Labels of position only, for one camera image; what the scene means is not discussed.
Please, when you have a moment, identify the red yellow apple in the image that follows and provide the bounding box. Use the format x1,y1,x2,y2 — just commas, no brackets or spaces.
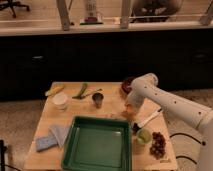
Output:
125,112,137,121

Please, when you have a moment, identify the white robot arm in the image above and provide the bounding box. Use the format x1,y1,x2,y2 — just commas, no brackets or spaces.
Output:
126,73,213,171

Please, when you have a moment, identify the small metal cup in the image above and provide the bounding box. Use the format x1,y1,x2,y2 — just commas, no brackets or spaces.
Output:
92,93,104,108

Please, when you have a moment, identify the white paper cup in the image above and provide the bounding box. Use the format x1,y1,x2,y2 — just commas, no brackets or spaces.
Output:
52,93,68,110

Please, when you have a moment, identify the dark red bowl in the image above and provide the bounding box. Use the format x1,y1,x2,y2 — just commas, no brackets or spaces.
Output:
121,77,134,94

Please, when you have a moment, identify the green pear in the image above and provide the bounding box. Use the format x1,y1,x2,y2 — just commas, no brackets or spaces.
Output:
136,129,152,145

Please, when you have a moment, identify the dark red grape bunch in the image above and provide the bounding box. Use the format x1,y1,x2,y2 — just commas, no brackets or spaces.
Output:
150,132,166,159

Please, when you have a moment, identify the green pepper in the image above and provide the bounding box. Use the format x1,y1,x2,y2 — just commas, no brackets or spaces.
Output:
72,83,88,99

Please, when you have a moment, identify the green plastic tray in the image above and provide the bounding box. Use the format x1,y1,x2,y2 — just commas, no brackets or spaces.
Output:
61,116,132,171

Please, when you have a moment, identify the grey blue cloth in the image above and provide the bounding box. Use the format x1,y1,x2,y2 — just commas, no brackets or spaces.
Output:
50,125,70,148

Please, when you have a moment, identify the dark bag on floor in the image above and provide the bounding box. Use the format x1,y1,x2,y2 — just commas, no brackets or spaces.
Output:
131,0,182,23

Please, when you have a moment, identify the red white object on base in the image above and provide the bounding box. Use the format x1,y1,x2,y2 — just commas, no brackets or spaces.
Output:
80,0,102,25

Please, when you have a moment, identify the wooden table leg middle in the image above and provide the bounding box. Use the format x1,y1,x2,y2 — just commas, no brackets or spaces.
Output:
120,0,131,29

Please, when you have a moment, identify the wooden table leg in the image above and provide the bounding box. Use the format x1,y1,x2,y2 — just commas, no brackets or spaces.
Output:
120,0,131,29
56,0,70,31

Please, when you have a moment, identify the blue sponge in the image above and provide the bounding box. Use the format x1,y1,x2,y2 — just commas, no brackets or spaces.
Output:
35,135,57,152

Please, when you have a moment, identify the wooden table leg left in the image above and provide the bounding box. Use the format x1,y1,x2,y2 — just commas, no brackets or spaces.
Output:
56,0,70,31

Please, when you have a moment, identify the black office chair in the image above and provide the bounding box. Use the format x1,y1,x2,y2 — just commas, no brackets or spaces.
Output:
0,0,30,18

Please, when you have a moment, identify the white handled brush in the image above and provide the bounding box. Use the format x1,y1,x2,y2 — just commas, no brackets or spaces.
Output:
132,109,162,134

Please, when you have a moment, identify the wooden handled utensil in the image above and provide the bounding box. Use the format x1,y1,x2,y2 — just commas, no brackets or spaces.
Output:
80,88,102,99

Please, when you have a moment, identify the black cable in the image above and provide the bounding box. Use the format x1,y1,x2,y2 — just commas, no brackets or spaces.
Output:
169,132,203,165

